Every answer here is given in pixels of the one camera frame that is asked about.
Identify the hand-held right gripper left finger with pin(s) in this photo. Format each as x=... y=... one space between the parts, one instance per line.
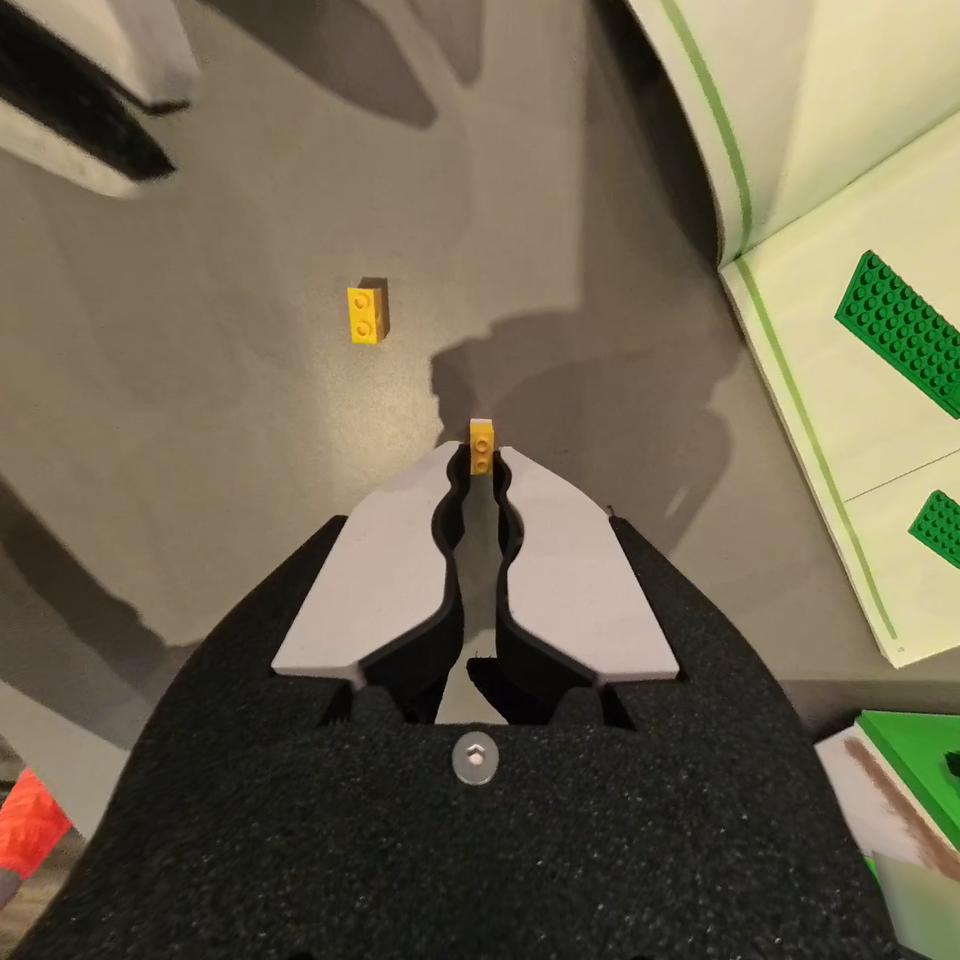
x=375 y=570

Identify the open building instruction booklet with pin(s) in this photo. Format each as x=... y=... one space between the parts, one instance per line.
x=840 y=187

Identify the yellow two-stud toy brick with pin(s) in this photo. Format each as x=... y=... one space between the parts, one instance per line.
x=481 y=448
x=364 y=315

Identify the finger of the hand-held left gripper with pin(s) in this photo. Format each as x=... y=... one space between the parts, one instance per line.
x=146 y=45
x=52 y=142

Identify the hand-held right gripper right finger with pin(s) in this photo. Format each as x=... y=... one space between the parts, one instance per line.
x=581 y=577

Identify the orange textured object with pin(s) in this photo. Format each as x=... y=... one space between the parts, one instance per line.
x=30 y=821

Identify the green toy set box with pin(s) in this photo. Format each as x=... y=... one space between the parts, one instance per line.
x=915 y=757

